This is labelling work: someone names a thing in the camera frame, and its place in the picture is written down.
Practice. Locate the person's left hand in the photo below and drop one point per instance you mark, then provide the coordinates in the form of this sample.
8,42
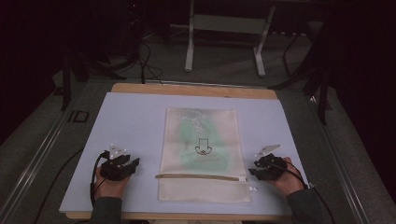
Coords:
109,188

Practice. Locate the black chair frame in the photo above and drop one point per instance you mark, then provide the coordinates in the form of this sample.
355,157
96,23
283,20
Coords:
320,87

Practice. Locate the white mesh zipper bag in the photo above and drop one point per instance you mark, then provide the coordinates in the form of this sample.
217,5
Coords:
202,146

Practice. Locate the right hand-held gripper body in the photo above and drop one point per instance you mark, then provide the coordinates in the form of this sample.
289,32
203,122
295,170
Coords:
274,169

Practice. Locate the person's right hand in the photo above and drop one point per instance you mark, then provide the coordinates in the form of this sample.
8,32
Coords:
291,182

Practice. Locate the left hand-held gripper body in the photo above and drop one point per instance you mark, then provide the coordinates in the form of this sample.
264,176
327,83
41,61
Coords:
112,169

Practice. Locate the metal floor rail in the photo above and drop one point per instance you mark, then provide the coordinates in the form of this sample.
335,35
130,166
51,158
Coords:
345,168
34,161

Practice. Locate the black metal stand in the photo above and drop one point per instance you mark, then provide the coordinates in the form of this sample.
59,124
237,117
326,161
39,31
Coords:
66,84

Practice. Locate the white metal stand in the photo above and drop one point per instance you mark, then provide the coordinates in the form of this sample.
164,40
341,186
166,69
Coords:
230,24

